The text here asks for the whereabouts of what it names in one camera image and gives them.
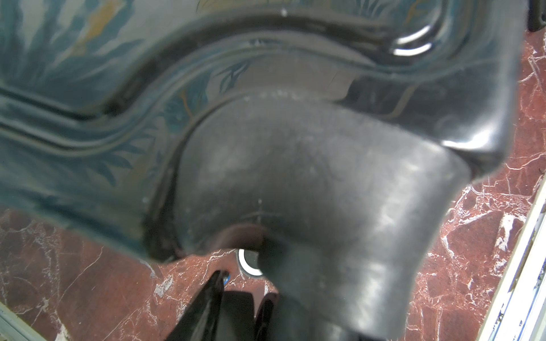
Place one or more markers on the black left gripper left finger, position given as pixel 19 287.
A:
pixel 200 319

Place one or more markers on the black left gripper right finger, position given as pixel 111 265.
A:
pixel 264 316

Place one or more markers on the silver space-print hard suitcase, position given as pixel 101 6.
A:
pixel 328 136

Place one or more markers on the aluminium front rail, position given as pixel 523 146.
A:
pixel 517 311

